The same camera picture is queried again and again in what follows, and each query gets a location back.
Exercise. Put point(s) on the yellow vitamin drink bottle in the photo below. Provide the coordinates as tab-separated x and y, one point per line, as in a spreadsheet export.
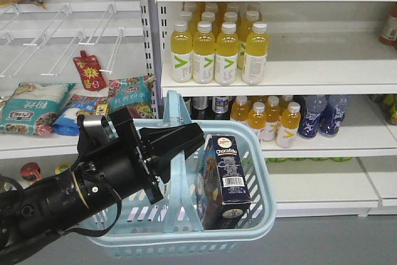
181	52
226	55
255	56
203	57

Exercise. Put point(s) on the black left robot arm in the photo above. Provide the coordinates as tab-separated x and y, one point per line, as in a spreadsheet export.
33	217

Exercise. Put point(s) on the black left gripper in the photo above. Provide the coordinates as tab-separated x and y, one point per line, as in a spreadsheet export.
106	164

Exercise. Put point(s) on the white supermarket shelf unit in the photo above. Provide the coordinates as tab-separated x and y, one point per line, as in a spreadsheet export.
316	47

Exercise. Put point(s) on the dark blue Chocotello cookie box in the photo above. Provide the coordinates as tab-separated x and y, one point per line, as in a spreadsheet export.
221	189

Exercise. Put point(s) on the blue water bottle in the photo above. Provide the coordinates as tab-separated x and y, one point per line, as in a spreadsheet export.
314	105

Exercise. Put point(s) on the light blue shopping basket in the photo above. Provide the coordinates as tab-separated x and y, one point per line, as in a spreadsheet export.
173	226

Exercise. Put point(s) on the orange drink bottle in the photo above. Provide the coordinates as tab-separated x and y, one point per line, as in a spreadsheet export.
288	125

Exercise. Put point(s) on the teal noodle bag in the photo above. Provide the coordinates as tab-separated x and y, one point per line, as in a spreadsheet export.
33	108

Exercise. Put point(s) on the red spout pouch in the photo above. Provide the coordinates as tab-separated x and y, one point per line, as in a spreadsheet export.
90	73

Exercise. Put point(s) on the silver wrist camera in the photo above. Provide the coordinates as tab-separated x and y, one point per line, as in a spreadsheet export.
98	127

